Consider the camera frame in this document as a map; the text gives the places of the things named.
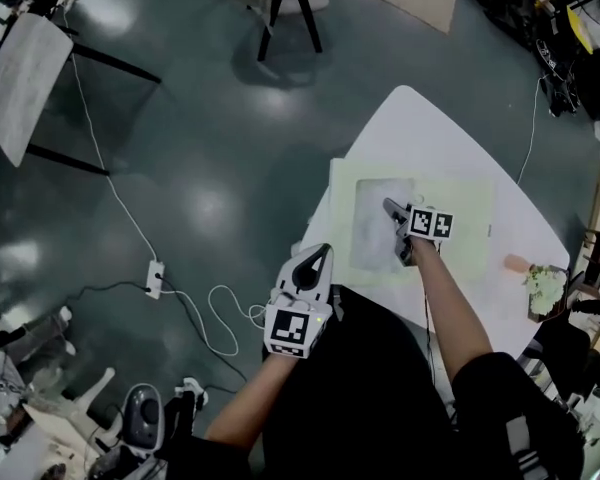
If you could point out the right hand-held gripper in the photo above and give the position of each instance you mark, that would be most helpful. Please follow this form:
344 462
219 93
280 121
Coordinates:
430 224

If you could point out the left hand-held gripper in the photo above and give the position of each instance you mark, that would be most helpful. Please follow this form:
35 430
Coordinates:
290 330

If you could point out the white cloth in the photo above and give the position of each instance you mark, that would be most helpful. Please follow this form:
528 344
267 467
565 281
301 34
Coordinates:
375 238

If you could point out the pale green tray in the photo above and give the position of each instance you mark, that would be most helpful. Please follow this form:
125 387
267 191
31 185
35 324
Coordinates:
465 228

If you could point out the person's left forearm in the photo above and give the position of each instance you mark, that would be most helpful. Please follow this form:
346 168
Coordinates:
250 398

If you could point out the person's right forearm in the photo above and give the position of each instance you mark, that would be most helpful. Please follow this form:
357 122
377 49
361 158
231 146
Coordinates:
450 308

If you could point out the person's black clothing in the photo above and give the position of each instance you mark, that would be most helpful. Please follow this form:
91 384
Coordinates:
360 398

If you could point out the white power strip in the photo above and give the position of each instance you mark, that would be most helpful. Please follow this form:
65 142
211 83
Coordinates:
155 279

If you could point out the pink vase with white flowers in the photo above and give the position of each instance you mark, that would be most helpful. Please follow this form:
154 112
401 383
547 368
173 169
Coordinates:
545 283

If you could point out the white humanoid robot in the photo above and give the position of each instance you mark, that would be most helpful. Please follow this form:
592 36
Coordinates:
142 418

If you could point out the white curved-leg stool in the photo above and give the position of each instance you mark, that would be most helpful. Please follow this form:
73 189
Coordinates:
85 408

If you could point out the grey table with black legs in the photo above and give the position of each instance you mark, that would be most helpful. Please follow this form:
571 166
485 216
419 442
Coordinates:
25 83

